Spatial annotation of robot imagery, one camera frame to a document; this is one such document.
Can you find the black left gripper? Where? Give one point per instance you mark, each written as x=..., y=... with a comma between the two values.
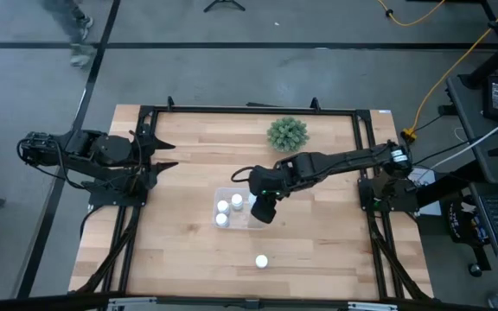
x=148, y=162

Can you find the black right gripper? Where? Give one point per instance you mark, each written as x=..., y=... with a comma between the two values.
x=264, y=209

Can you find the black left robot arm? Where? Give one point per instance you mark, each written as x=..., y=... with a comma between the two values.
x=102, y=151

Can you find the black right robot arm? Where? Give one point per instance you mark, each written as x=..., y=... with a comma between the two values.
x=340, y=160

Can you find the clear plastic basket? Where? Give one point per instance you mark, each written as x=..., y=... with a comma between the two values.
x=240, y=222

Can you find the green artificial plant grey pot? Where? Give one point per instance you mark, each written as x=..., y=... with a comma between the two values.
x=288, y=134

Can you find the person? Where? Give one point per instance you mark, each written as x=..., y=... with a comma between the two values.
x=78, y=39

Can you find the black tripod base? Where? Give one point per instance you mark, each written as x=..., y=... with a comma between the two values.
x=224, y=3

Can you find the white paper sheet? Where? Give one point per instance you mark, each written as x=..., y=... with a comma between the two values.
x=424, y=177

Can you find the black bag white print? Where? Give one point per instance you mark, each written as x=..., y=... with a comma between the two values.
x=467, y=224

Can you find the dark grey desk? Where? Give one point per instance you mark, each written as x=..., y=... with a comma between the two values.
x=469, y=129

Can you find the black desk leg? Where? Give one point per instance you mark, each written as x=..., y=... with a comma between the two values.
x=495, y=56

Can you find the black camera rig bar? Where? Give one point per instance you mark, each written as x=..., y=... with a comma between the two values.
x=249, y=303

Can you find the black aluminium table frame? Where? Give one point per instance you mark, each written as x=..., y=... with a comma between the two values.
x=249, y=110

